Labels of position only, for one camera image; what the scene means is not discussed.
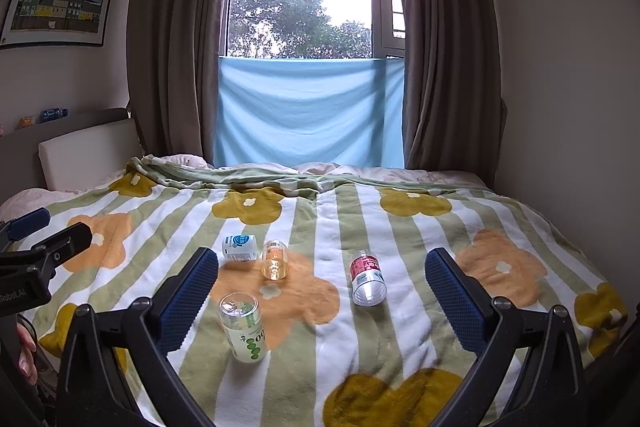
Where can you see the brown curtain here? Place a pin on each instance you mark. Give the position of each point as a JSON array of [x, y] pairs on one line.
[[445, 47], [175, 32]]

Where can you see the brown bed headboard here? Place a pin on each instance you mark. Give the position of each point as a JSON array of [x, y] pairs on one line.
[[75, 117]]

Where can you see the clear cup with green label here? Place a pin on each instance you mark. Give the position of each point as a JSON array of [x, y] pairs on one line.
[[243, 324]]

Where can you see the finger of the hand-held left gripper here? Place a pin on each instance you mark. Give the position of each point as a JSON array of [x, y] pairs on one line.
[[30, 221], [65, 244]]

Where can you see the striped flower print blanket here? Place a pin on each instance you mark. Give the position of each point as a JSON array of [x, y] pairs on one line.
[[325, 227]]

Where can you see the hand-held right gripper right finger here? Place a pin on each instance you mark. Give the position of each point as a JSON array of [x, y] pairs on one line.
[[452, 302]]

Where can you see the white cup with blue label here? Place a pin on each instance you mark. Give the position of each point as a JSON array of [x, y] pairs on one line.
[[239, 248]]

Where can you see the small orange jar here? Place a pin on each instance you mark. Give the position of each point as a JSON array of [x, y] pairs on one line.
[[27, 122]]

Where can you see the blue plastic bottle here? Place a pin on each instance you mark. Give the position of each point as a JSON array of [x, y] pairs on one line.
[[54, 114]]

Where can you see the light blue cloth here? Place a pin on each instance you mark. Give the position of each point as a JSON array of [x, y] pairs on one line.
[[307, 112]]

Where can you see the clear cup with orange label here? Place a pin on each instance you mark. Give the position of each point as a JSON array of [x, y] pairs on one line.
[[275, 262]]

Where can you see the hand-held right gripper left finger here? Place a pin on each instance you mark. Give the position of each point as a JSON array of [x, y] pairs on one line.
[[192, 297]]

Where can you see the clear cup with red label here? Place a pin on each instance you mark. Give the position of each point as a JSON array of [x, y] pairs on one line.
[[368, 279]]

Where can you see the person's left hand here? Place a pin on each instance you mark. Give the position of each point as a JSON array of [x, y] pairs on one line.
[[26, 357]]

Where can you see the white headboard cushion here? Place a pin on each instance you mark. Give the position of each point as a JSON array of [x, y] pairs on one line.
[[85, 154]]

